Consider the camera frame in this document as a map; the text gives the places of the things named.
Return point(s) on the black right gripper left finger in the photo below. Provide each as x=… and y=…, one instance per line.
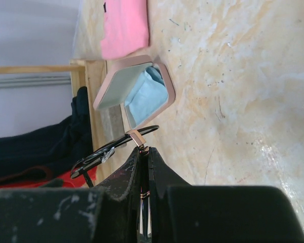
x=39, y=215

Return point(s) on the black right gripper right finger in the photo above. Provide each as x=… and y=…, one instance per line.
x=181, y=212

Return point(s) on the tortoiseshell sunglasses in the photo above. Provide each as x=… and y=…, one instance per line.
x=116, y=152

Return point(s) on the small light blue cloth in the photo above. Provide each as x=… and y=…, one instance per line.
x=147, y=96

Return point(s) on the pink glasses case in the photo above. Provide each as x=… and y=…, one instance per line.
x=121, y=78

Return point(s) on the grey glasses case green lining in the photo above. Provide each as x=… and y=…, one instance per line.
x=112, y=122

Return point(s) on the red hanging shirt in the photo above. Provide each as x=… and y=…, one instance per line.
x=63, y=180

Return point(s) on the dark striped hanging garment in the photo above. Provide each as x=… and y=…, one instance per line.
x=56, y=148

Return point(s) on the wooden clothes rack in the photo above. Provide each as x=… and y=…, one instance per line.
x=89, y=74

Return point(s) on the pink folded shirt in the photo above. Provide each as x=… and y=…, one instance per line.
x=125, y=28

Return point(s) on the aluminium frame rail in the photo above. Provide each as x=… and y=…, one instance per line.
x=34, y=82

